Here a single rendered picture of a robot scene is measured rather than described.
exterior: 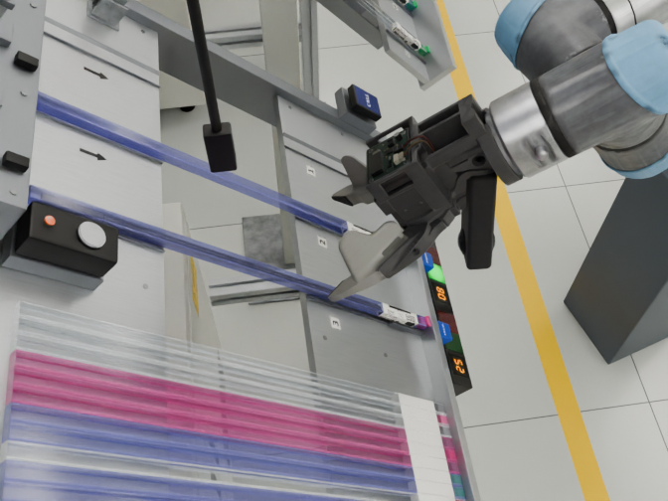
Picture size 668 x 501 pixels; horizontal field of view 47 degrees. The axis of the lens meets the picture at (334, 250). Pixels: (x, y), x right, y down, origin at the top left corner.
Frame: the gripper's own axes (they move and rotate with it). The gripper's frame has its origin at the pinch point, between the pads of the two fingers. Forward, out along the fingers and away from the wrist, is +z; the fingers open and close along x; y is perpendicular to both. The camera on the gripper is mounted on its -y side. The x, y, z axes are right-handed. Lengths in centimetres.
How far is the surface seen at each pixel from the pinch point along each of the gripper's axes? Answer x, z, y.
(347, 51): -150, 34, -49
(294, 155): -22.4, 7.2, -0.6
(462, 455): 8.7, 1.4, -27.3
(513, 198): -99, 6, -84
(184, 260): -25.8, 34.1, -8.4
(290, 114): -29.5, 7.1, 1.1
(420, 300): -11.0, 2.0, -21.5
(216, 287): -46, 50, -30
